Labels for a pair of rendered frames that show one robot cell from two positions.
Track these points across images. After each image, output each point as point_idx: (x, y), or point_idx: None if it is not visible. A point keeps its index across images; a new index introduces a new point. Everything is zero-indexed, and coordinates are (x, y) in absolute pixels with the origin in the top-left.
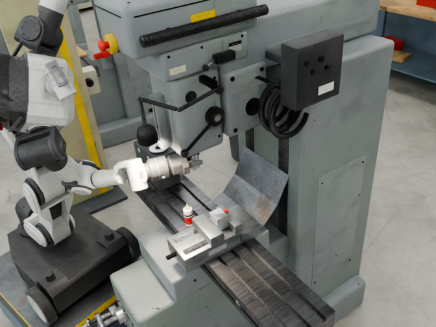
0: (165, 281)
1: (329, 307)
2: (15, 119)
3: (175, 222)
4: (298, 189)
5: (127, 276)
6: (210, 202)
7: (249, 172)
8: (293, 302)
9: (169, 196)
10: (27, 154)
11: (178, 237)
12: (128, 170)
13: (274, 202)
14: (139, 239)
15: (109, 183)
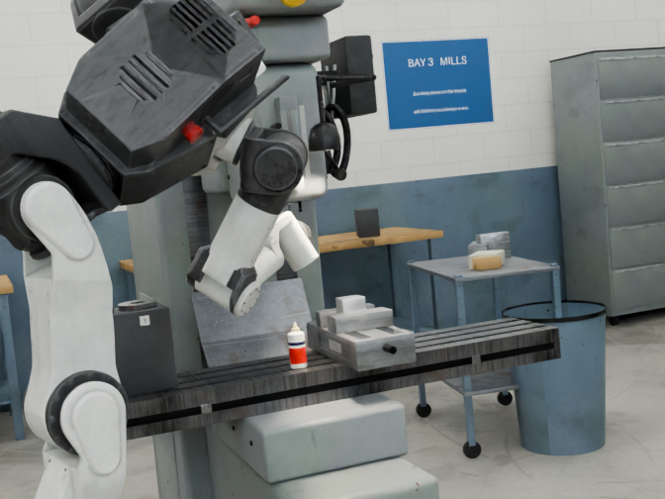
0: (376, 437)
1: (506, 318)
2: (218, 111)
3: (286, 373)
4: (319, 291)
5: (321, 492)
6: (254, 361)
7: (231, 321)
8: (493, 327)
9: (203, 381)
10: (298, 149)
11: (359, 337)
12: (294, 228)
13: (305, 326)
14: (272, 431)
15: (272, 268)
